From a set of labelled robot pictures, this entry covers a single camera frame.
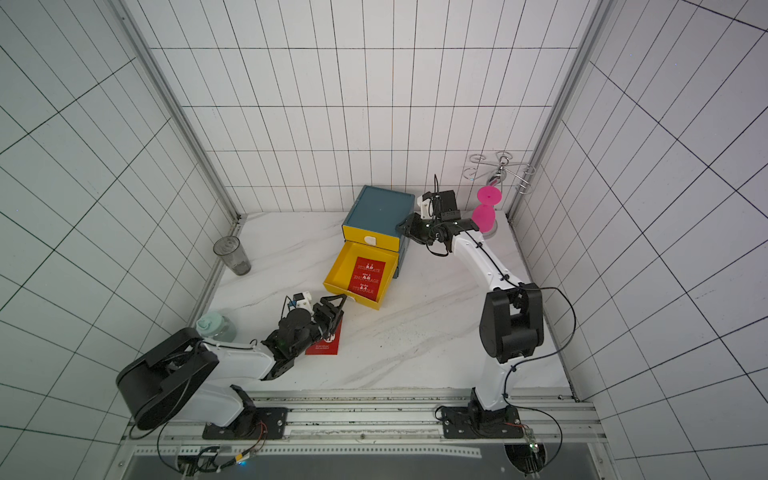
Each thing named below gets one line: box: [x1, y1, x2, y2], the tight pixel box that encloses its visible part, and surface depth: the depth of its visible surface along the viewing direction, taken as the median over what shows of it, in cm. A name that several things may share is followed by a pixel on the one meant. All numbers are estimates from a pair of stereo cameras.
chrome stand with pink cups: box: [463, 151, 536, 239], surface depth 97 cm
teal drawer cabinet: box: [341, 185, 416, 278], surface depth 94 cm
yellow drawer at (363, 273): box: [323, 241, 400, 310], surface depth 96 cm
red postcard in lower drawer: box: [348, 256, 386, 302], surface depth 96 cm
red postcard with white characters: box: [305, 318, 343, 355], surface depth 87 cm
